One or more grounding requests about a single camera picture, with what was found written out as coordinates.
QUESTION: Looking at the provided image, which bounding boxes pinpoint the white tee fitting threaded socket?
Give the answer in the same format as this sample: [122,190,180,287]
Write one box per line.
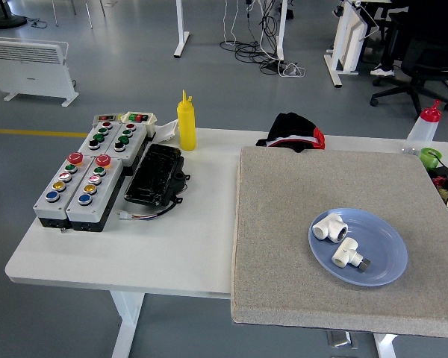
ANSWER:
[312,212,349,244]

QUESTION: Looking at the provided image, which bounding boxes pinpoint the blue plastic plate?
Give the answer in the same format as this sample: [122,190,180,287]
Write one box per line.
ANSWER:
[308,207,409,287]

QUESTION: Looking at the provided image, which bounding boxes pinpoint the yellow squeeze bottle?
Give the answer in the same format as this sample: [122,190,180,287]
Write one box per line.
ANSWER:
[176,89,197,151]

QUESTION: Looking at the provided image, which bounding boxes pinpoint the black electronic module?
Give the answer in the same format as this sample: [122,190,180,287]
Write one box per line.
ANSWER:
[123,143,192,207]

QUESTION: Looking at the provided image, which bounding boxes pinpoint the white plastic packet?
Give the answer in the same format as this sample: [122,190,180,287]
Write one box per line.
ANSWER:
[155,119,180,143]

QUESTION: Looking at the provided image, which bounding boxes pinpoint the grey-brown foam mat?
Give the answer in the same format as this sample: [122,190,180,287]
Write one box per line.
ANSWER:
[230,145,448,339]

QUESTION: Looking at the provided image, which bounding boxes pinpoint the black red cloth bundle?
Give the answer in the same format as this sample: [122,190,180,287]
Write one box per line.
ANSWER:
[255,112,326,154]

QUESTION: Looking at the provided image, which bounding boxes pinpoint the grey three-button control box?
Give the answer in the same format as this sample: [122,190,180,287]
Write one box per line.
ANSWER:
[77,119,124,157]
[106,122,149,176]

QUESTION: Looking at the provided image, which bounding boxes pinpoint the grey five-button control box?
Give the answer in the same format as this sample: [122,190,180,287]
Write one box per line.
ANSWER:
[66,154,125,233]
[33,151,94,229]

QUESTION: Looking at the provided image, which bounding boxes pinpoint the white desk leg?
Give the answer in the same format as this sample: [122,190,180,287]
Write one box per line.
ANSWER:
[172,0,190,58]
[274,0,288,62]

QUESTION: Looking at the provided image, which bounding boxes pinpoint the white table leg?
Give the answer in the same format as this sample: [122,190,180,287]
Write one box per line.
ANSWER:
[373,333,399,358]
[110,290,146,358]

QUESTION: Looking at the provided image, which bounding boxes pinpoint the person's white black sneaker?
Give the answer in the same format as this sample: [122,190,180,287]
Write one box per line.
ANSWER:
[370,63,396,78]

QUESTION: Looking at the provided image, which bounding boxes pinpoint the green tape roll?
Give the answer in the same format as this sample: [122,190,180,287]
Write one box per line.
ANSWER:
[419,147,444,172]

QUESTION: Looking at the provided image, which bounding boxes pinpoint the clear squeeze bottle red cap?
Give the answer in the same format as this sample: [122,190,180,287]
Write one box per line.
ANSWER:
[405,98,443,143]

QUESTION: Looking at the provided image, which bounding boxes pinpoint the metal chair legs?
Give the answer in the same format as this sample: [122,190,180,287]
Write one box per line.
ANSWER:
[52,0,108,29]

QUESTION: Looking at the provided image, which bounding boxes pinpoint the white panel heater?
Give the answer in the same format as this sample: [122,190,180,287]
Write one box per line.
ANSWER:
[0,36,80,108]

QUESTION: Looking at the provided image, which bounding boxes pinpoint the black office chair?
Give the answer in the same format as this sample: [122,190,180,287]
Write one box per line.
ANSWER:
[369,13,448,121]

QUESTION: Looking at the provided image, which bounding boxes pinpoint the black fan base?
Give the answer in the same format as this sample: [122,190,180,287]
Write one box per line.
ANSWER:
[0,0,28,30]

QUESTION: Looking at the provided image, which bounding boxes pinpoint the cream red-green switch box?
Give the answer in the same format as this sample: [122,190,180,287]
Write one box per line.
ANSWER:
[119,111,159,139]

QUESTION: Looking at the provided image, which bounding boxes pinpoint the white connector coloured wires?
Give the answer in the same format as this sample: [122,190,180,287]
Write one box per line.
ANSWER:
[117,201,176,222]

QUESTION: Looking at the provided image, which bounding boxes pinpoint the black floor cable bundle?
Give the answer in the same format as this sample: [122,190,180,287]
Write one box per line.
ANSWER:
[219,0,284,74]

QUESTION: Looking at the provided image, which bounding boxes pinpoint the small grey switch box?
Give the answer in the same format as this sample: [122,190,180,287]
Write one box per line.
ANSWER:
[93,113,125,127]

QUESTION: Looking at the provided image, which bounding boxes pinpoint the white desk side frame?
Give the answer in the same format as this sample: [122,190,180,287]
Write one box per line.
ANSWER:
[323,0,382,89]

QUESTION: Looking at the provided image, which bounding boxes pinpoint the metal bracket under table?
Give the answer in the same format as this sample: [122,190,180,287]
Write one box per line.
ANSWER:
[325,330,359,351]

